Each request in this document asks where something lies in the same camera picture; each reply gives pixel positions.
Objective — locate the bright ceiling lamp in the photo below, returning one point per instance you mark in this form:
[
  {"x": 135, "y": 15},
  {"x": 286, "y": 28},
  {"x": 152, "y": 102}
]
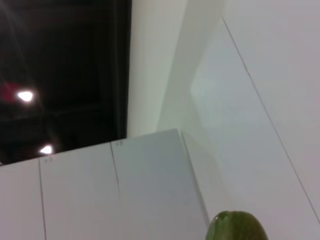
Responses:
[
  {"x": 46, "y": 149},
  {"x": 25, "y": 96}
]

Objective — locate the green cucumber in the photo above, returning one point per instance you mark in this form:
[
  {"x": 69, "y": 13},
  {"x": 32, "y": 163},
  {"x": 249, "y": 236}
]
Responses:
[{"x": 236, "y": 227}]

